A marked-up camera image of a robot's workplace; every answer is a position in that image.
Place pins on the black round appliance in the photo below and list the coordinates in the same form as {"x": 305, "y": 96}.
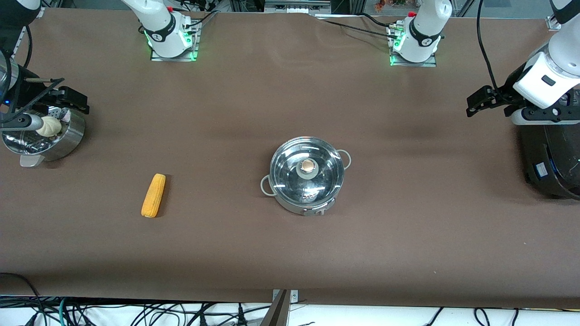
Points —
{"x": 557, "y": 154}

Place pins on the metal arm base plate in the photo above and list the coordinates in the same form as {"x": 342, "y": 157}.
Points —
{"x": 430, "y": 63}
{"x": 195, "y": 43}

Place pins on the metal clamp bracket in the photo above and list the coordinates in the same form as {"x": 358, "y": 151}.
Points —
{"x": 293, "y": 296}

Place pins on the yellow corn cob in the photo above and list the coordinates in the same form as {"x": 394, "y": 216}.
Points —
{"x": 154, "y": 194}

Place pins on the glass lid with gold knob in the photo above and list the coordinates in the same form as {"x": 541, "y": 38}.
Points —
{"x": 290, "y": 176}

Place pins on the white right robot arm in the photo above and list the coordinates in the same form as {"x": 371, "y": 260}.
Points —
{"x": 158, "y": 27}

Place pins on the grey metal pole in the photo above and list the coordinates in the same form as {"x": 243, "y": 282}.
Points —
{"x": 277, "y": 312}

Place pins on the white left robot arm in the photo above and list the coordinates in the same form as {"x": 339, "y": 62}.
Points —
{"x": 426, "y": 27}

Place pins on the grey metal box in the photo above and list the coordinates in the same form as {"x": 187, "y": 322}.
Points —
{"x": 297, "y": 7}

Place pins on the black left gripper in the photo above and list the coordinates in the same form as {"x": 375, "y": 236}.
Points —
{"x": 506, "y": 96}

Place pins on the white steamed bun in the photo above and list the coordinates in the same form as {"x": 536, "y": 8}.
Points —
{"x": 50, "y": 127}

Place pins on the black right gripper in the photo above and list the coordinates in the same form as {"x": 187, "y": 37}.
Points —
{"x": 28, "y": 96}

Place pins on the aluminium frame rail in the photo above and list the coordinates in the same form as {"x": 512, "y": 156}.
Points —
{"x": 19, "y": 43}

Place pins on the brown table cover sheet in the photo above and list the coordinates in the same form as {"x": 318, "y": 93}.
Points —
{"x": 226, "y": 249}

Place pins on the steel steamer pot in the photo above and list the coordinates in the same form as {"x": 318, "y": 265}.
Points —
{"x": 68, "y": 140}

